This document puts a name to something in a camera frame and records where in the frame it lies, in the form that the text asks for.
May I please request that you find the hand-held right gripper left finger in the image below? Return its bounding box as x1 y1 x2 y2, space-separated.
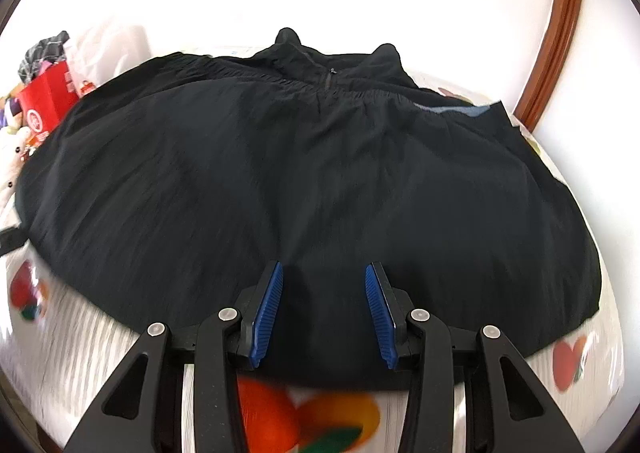
62 260 286 453

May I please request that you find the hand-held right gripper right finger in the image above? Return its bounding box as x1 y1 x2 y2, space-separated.
364 262 586 453

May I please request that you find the black white windbreaker jacket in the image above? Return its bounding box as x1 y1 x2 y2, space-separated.
15 27 603 391

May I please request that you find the fruit print plastic tablecloth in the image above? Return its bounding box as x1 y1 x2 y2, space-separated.
0 46 631 453

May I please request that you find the red paper bag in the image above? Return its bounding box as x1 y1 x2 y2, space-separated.
17 60 81 134

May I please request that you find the white plastic shopping bag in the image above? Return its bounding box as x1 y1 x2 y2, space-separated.
65 23 151 89

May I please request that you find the purple plush toy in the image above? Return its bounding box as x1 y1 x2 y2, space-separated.
0 96 26 131

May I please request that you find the grey plaid cloth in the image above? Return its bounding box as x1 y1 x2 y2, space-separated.
18 30 71 84

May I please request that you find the brown wooden door frame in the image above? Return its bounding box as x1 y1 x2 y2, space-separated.
515 0 586 136

